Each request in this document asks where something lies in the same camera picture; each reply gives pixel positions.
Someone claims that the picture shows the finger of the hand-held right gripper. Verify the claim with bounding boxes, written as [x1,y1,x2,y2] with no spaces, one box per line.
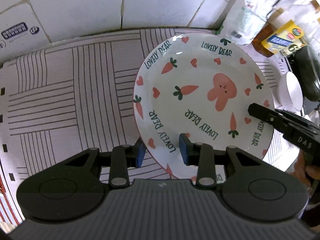
[248,102,288,136]

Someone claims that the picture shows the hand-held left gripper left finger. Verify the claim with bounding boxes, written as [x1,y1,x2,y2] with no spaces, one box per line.
[64,137,147,187]

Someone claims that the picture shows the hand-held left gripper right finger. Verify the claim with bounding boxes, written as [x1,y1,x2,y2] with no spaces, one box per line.
[178,133,263,188]

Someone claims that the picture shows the white bowl black rim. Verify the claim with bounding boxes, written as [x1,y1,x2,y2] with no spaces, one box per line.
[275,71,304,112]

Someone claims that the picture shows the rabbit and carrot print plate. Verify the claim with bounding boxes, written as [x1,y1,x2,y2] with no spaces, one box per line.
[132,34,277,183]

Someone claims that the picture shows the person's right hand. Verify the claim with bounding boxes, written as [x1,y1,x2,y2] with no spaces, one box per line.
[295,152,320,188]

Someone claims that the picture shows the black pot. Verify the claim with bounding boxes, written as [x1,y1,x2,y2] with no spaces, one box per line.
[294,45,320,101]

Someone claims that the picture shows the small vinegar bottle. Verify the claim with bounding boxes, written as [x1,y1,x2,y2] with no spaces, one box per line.
[280,0,320,58]

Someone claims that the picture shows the white salt bag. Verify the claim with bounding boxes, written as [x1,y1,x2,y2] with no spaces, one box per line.
[220,0,273,45]

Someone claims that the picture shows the striped tablecloth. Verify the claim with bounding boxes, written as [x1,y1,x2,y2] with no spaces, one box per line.
[0,27,304,227]

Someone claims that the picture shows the red striped cloth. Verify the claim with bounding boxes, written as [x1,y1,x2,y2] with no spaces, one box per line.
[0,190,19,227]

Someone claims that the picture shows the wall sticker label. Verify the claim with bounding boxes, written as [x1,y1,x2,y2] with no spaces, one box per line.
[1,22,40,42]

